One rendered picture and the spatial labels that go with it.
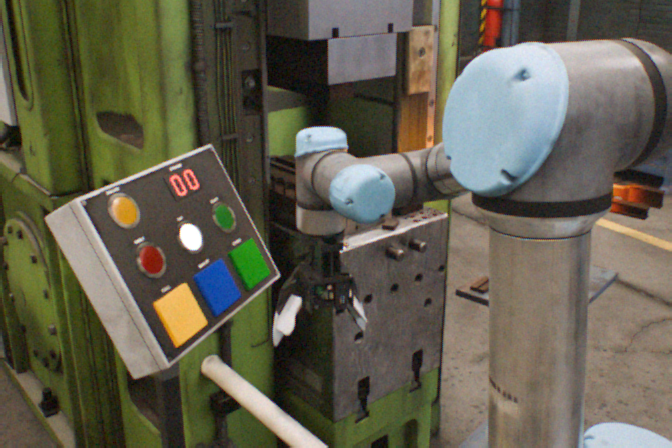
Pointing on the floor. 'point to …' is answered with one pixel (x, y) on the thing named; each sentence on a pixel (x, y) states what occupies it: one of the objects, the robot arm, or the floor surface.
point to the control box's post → (170, 407)
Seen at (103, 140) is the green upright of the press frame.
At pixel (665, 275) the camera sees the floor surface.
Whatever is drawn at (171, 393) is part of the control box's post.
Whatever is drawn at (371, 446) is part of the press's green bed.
